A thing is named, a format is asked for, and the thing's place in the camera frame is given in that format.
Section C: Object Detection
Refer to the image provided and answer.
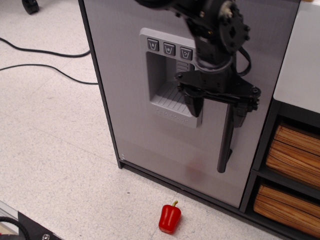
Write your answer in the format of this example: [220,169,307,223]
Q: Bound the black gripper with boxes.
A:
[175,57,261,128]

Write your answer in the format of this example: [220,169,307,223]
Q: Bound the black bar door handle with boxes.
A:
[217,104,234,173]

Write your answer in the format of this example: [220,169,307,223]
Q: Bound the grey toy fridge door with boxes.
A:
[79,0,299,208]

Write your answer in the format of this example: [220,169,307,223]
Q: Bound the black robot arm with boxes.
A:
[138,0,261,128]

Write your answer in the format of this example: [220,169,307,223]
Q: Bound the dark fridge cabinet body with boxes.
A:
[79,0,244,208]

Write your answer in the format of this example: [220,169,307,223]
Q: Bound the dark grey shelf unit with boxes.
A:
[235,100,320,240]

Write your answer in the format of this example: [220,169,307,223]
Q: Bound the grey water dispenser panel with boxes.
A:
[139,27,202,128]

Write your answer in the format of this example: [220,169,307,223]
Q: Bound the white countertop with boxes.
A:
[273,0,320,113]

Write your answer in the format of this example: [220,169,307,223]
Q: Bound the upper woven storage basket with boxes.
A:
[266,124,320,189]

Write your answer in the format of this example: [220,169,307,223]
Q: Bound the woven storage basket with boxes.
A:
[253,184,320,239]
[266,124,320,189]

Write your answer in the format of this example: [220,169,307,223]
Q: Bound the red bell pepper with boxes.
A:
[158,200,182,234]

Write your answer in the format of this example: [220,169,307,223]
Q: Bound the lower woven storage basket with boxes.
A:
[253,184,320,239]

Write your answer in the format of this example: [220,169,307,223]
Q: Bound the black caster wheel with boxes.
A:
[21,0,40,15]

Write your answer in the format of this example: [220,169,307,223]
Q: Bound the lower black floor cable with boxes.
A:
[0,63,99,85]

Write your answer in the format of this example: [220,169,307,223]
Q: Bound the black floor cable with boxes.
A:
[0,37,91,58]
[0,63,99,85]

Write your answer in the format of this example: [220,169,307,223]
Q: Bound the upper black floor cable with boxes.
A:
[0,37,91,58]

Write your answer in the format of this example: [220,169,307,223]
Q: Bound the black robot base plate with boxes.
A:
[17,212,61,240]

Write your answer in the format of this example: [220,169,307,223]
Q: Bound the black cable on base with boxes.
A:
[0,216,27,240]

